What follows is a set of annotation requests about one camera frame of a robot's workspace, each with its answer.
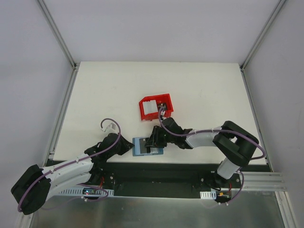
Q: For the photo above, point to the red plastic bin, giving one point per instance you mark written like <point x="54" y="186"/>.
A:
<point x="159" y="99"/>

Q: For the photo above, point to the black card lying in bin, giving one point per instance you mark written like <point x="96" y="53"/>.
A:
<point x="162" y="106"/>

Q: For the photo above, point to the left aluminium frame post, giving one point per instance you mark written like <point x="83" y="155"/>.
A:
<point x="57" y="34"/>

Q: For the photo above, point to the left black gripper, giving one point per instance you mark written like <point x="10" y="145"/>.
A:
<point x="121" y="144"/>

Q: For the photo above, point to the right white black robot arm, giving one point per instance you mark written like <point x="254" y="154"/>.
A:
<point x="234" y="142"/>

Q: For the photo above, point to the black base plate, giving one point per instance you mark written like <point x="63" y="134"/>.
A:
<point x="160" y="180"/>

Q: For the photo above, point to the aluminium frame post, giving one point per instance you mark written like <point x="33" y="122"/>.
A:
<point x="57" y="34"/>
<point x="263" y="33"/>

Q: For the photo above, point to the right aluminium frame post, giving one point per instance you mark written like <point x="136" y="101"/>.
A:
<point x="263" y="33"/>

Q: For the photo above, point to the left white cable duct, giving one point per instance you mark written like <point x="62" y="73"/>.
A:
<point x="86" y="192"/>

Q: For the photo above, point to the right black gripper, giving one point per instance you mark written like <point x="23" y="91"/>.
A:
<point x="156" y="137"/>

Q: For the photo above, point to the right white cable duct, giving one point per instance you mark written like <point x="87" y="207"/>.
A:
<point x="208" y="195"/>

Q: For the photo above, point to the blue leather card holder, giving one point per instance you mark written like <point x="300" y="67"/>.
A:
<point x="136" y="152"/>

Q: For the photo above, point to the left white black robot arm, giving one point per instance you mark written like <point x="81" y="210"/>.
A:
<point x="37" y="185"/>

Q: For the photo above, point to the white cable duct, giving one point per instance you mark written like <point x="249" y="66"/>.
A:
<point x="86" y="192"/>
<point x="208" y="195"/>

